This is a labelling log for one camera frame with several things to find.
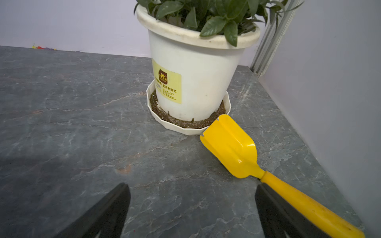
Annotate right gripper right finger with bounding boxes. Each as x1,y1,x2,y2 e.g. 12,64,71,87
255,183,329,238

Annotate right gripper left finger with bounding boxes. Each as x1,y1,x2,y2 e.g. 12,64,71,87
55,183,131,238

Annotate yellow toy shovel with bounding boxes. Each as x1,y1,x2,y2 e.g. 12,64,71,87
200,115,365,238

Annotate white plant saucer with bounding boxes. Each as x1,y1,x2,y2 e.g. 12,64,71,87
146,81,232,135

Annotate coloured beads on edge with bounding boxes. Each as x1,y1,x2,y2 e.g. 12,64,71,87
32,45,57,51

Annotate potted green plant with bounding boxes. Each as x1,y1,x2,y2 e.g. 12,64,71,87
134,0,287,121

